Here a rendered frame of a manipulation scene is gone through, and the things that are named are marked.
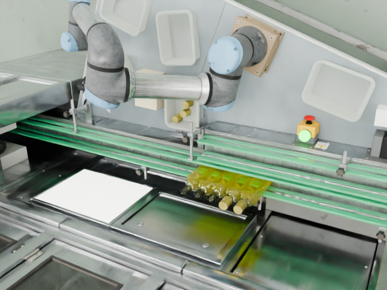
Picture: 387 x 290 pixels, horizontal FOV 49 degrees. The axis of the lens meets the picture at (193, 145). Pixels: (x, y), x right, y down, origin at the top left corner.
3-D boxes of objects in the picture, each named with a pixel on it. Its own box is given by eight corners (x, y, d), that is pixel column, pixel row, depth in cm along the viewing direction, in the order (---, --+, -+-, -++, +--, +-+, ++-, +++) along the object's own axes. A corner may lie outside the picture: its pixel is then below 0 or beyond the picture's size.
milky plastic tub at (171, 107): (174, 121, 200) (164, 126, 193) (173, 74, 191) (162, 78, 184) (207, 127, 192) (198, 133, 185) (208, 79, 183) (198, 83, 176)
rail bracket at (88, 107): (95, 121, 220) (64, 135, 202) (92, 90, 214) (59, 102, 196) (102, 122, 218) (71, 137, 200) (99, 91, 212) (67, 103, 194)
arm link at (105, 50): (95, 32, 122) (62, -11, 158) (91, 68, 127) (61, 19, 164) (133, 34, 127) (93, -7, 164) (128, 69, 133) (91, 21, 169)
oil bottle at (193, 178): (207, 169, 185) (183, 191, 167) (208, 157, 182) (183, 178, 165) (219, 172, 182) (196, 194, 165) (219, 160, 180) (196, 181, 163)
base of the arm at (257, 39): (234, 21, 160) (223, 24, 152) (272, 31, 154) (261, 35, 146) (227, 59, 167) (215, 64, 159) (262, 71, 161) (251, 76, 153)
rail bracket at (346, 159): (341, 160, 155) (333, 175, 144) (344, 141, 152) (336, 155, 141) (352, 162, 153) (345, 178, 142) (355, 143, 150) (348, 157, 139)
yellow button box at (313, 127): (300, 134, 172) (295, 141, 166) (302, 117, 169) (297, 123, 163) (318, 138, 169) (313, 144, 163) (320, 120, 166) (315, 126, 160)
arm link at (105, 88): (248, 77, 148) (88, 67, 127) (237, 115, 155) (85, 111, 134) (234, 64, 157) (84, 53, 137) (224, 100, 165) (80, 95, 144)
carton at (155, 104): (144, 100, 205) (135, 105, 199) (143, 68, 198) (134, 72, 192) (165, 106, 200) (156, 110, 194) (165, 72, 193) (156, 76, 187)
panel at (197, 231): (84, 172, 209) (30, 203, 182) (83, 166, 208) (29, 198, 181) (256, 220, 170) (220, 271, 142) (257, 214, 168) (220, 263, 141)
